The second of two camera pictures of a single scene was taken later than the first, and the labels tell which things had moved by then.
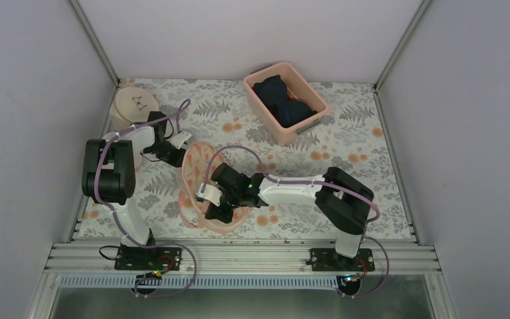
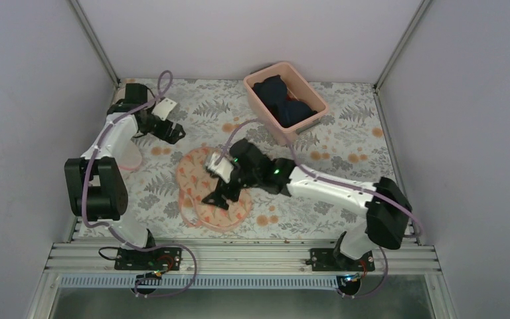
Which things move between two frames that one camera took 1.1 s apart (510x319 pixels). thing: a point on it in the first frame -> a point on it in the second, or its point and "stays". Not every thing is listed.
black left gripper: x=175 y=161 -> x=173 y=138
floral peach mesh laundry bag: x=198 y=161 stays
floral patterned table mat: x=354 y=136 stays
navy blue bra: x=273 y=92 stays
